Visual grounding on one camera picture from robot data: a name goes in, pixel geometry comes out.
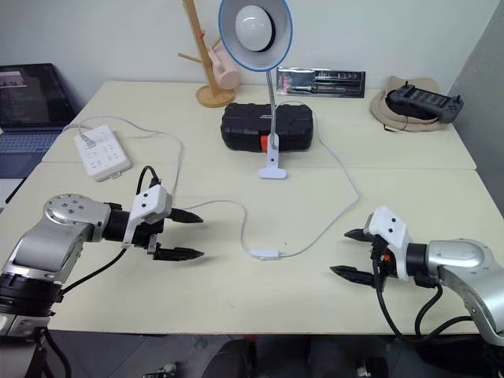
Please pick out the dark blue laptop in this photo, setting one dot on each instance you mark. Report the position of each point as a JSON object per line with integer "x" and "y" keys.
{"x": 27, "y": 98}

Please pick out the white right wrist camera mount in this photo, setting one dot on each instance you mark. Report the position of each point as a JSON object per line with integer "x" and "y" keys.
{"x": 393, "y": 228}

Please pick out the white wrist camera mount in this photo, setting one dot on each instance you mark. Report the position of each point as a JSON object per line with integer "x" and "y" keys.
{"x": 151, "y": 201}
{"x": 393, "y": 228}

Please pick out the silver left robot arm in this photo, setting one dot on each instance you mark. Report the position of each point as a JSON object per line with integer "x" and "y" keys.
{"x": 59, "y": 236}

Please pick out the pink mug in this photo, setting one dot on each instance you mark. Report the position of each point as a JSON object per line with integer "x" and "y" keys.
{"x": 226, "y": 75}

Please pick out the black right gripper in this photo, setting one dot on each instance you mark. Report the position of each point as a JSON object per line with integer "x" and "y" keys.
{"x": 382, "y": 262}

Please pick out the white blue-rimmed desk lamp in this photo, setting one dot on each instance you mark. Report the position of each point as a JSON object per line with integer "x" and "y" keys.
{"x": 272, "y": 157}

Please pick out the black plastic tool case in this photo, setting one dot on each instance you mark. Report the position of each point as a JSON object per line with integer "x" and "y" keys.
{"x": 244, "y": 126}

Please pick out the white round light bulb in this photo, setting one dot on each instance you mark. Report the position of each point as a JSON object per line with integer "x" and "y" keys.
{"x": 254, "y": 25}

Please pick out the wooden mug tree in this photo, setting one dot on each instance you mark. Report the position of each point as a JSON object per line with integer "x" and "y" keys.
{"x": 214, "y": 96}

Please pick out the beige fabric hat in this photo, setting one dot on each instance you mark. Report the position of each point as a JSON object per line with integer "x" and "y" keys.
{"x": 380, "y": 106}

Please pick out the black handheld controller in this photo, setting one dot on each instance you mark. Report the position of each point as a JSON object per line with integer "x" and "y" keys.
{"x": 425, "y": 98}

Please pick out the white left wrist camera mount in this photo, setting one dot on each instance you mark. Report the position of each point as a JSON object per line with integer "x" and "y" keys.
{"x": 151, "y": 201}

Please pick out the white power strip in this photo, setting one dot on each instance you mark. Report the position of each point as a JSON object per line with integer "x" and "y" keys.
{"x": 104, "y": 155}

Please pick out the black screwdriver set package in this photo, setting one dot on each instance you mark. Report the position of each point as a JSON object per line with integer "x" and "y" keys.
{"x": 321, "y": 82}

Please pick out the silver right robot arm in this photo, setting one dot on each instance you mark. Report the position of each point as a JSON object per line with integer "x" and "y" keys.
{"x": 460, "y": 256}

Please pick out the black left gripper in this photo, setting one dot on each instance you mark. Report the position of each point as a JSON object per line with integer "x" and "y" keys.
{"x": 155, "y": 232}

